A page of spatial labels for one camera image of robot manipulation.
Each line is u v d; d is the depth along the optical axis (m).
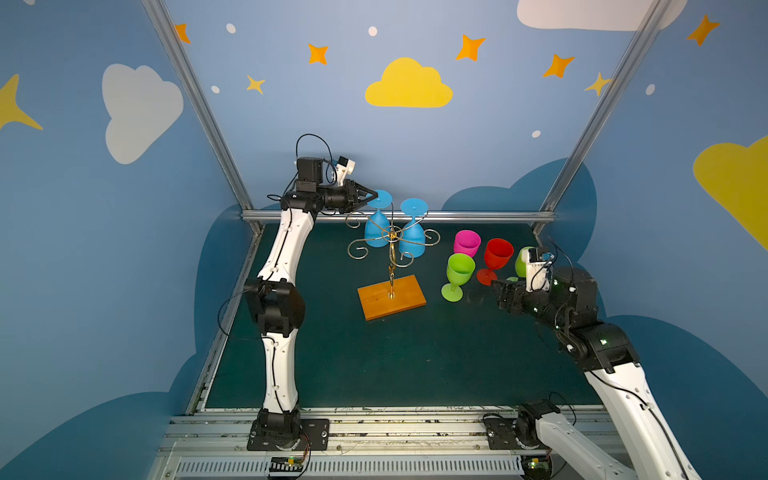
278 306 0.57
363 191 0.79
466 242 0.99
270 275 0.56
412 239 0.86
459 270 0.90
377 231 0.90
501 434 0.75
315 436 0.74
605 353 0.45
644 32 0.72
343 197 0.76
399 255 0.89
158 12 0.68
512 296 0.61
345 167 0.79
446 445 0.74
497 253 0.93
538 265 0.58
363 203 0.78
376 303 0.98
